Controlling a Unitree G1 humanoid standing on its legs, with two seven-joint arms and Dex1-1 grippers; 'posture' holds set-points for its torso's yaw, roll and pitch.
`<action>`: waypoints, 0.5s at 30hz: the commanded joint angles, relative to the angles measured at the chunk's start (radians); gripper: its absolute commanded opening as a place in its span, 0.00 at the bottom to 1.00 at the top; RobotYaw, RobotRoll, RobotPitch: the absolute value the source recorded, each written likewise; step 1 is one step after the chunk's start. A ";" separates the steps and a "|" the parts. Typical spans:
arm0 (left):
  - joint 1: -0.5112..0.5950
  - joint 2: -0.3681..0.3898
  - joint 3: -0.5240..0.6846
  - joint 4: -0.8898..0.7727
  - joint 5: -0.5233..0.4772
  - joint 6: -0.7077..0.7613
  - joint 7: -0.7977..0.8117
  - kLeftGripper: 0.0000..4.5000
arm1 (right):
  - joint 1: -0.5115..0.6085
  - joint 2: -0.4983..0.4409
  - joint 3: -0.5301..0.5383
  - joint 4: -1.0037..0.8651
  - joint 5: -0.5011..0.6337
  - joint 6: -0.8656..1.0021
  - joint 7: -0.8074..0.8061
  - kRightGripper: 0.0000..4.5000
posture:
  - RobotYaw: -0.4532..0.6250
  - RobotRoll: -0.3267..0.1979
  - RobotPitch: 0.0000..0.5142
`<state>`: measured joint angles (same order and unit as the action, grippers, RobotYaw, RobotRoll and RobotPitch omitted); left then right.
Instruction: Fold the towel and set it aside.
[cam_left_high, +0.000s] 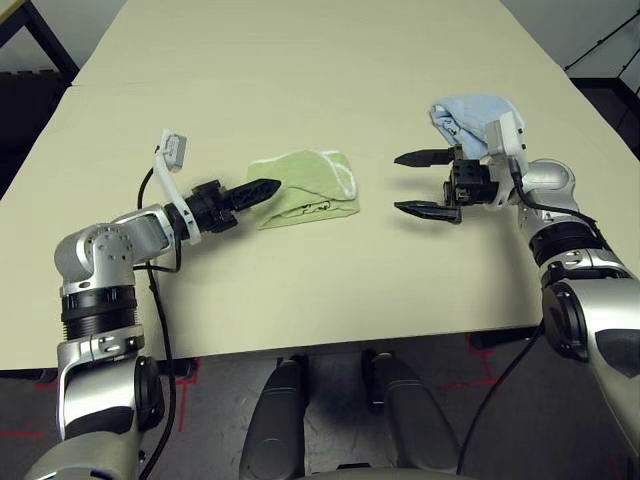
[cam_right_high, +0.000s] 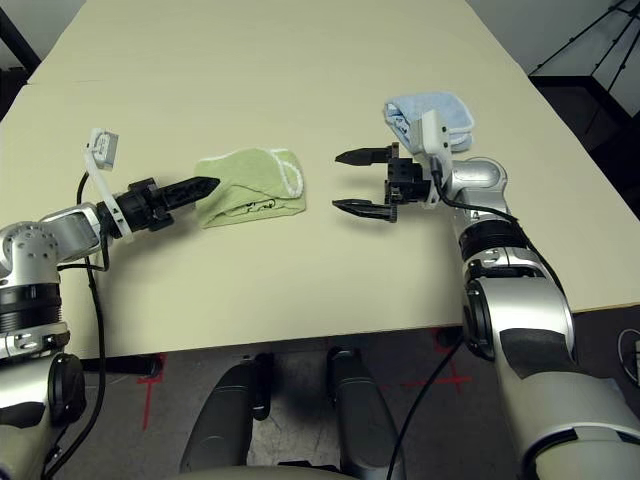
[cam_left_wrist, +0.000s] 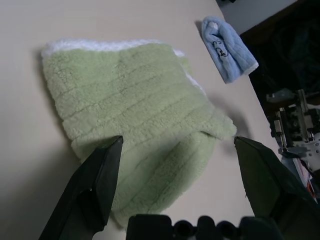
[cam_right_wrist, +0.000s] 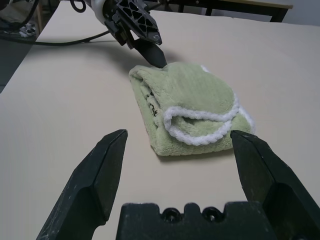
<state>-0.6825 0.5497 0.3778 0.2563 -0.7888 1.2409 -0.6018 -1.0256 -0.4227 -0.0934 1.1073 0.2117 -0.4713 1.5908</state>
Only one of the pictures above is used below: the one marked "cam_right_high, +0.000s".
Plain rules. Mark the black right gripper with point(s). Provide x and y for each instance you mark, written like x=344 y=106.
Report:
x=407 y=182

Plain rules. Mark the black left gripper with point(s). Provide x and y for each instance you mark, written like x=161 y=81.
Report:
x=145 y=207

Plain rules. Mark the green towel with white trim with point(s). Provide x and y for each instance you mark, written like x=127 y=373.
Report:
x=240 y=170

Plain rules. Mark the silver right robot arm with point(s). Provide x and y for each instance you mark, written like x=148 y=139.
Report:
x=530 y=310

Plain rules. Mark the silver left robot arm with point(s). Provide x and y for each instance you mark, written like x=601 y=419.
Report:
x=65 y=230

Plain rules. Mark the folded light blue towel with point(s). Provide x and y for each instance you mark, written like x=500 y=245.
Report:
x=440 y=107

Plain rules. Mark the red tape cross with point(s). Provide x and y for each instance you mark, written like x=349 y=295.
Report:
x=456 y=380

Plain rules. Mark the grey robot left leg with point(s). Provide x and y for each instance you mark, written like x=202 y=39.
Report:
x=220 y=415

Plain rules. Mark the grey robot leg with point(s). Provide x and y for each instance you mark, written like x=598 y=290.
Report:
x=365 y=410
x=220 y=415

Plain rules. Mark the grey robot right leg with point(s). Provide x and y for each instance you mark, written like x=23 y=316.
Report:
x=365 y=410

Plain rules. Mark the black low cabinet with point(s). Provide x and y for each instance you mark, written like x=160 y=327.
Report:
x=585 y=110

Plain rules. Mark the black tripod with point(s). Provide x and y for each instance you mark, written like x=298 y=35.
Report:
x=575 y=35

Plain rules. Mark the beige robot torso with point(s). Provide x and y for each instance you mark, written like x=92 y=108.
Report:
x=260 y=474

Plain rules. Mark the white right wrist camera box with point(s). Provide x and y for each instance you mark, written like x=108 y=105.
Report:
x=435 y=135

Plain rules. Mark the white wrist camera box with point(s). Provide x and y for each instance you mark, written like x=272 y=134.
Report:
x=102 y=147
x=435 y=135

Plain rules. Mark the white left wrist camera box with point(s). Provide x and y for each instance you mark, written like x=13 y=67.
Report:
x=102 y=147

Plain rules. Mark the black vertical post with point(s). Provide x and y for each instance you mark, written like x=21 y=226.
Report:
x=263 y=385

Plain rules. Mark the side table with black frame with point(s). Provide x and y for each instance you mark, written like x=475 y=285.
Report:
x=20 y=35

